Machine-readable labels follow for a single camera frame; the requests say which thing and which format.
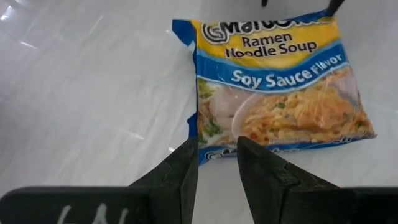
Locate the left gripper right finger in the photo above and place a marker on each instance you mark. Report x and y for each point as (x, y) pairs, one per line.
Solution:
(264, 183)

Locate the blue soy sauce ramen pack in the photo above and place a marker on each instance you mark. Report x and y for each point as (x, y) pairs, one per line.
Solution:
(273, 77)

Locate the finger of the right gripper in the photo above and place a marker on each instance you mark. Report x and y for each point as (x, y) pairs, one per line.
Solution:
(335, 7)
(264, 3)

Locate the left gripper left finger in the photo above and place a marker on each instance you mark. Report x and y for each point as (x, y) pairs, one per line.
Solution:
(174, 186)

